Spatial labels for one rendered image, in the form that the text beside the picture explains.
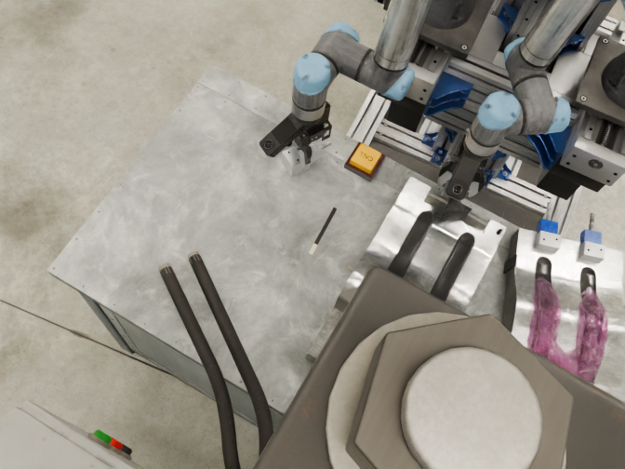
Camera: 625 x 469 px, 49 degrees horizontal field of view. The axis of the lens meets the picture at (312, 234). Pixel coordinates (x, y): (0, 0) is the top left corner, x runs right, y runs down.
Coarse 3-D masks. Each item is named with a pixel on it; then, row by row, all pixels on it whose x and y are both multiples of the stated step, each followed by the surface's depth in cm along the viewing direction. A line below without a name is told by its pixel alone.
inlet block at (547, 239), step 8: (544, 224) 165; (552, 224) 165; (544, 232) 163; (552, 232) 165; (536, 240) 165; (544, 240) 162; (552, 240) 162; (560, 240) 162; (544, 248) 163; (552, 248) 162
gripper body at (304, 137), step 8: (328, 104) 154; (328, 112) 155; (296, 120) 152; (320, 120) 157; (312, 128) 158; (320, 128) 158; (328, 128) 159; (304, 136) 157; (312, 136) 157; (320, 136) 162; (328, 136) 162
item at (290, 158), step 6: (324, 144) 174; (330, 144) 174; (288, 150) 170; (294, 150) 170; (282, 156) 171; (288, 156) 169; (294, 156) 169; (282, 162) 174; (288, 162) 169; (294, 162) 169; (288, 168) 172; (294, 168) 170; (300, 168) 172; (294, 174) 173
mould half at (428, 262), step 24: (408, 192) 164; (408, 216) 161; (456, 216) 162; (384, 240) 159; (432, 240) 159; (456, 240) 160; (480, 240) 160; (360, 264) 152; (384, 264) 155; (432, 264) 157; (480, 264) 158; (456, 288) 155; (336, 312) 153; (312, 360) 152
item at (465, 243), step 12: (420, 216) 162; (432, 216) 162; (420, 228) 161; (408, 240) 160; (420, 240) 160; (468, 240) 160; (408, 252) 159; (456, 252) 159; (468, 252) 159; (396, 264) 157; (408, 264) 157; (456, 264) 158; (444, 276) 157; (456, 276) 156; (432, 288) 154; (444, 288) 155; (444, 300) 152
